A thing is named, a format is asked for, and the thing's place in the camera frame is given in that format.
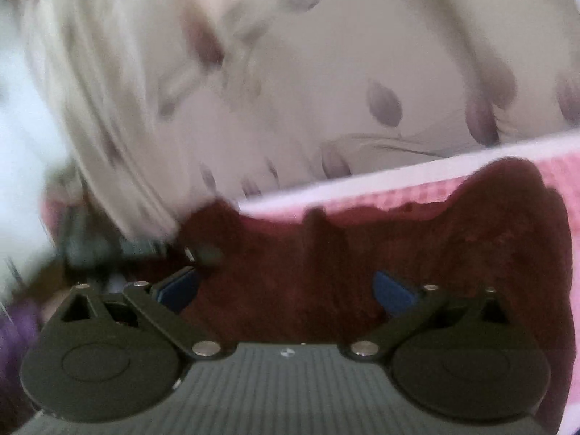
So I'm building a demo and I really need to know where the purple clothing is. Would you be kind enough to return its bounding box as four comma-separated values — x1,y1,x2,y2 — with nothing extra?
0,299,48,422

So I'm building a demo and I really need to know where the pink and white bed sheet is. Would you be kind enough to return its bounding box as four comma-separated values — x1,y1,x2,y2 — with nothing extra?
236,131,580,435

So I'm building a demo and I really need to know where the dark red fuzzy cloth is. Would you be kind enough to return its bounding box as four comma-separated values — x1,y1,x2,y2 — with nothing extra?
174,156,576,432

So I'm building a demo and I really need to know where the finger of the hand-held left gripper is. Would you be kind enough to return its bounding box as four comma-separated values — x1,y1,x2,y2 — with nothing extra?
181,244,226,269

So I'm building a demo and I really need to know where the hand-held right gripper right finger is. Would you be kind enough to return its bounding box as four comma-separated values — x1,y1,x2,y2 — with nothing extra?
344,271,518,363

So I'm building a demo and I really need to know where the beige leaf print curtain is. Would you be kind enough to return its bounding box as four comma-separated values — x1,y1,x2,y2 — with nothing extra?
0,0,580,245

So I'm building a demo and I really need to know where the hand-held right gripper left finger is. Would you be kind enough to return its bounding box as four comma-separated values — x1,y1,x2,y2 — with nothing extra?
59,266,228,361

